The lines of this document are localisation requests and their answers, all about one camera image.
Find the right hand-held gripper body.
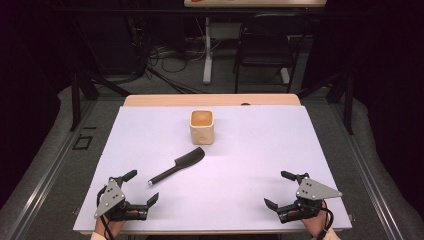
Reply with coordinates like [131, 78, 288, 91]
[276, 172, 344, 225]

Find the black folding chair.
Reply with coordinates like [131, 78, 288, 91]
[232, 13, 313, 95]

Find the person's left hand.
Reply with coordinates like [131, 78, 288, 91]
[94, 216, 127, 239]

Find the black metal stand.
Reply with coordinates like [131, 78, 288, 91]
[69, 68, 133, 133]
[295, 68, 355, 136]

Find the beige square cup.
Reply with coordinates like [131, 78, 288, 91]
[189, 109, 215, 146]

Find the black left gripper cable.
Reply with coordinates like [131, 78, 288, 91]
[99, 214, 116, 240]

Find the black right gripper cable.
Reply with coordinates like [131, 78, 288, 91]
[313, 199, 335, 240]

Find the person's right hand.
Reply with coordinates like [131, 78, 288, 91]
[301, 201, 333, 239]

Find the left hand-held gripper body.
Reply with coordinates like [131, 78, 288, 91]
[94, 175, 150, 222]

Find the white-legged wooden desk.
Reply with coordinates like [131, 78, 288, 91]
[183, 0, 328, 85]

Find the tangle of floor cables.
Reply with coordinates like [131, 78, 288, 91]
[131, 16, 223, 95]

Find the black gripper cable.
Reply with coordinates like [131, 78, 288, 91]
[313, 199, 335, 240]
[99, 214, 116, 240]

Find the white table mat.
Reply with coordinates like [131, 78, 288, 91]
[72, 105, 353, 233]

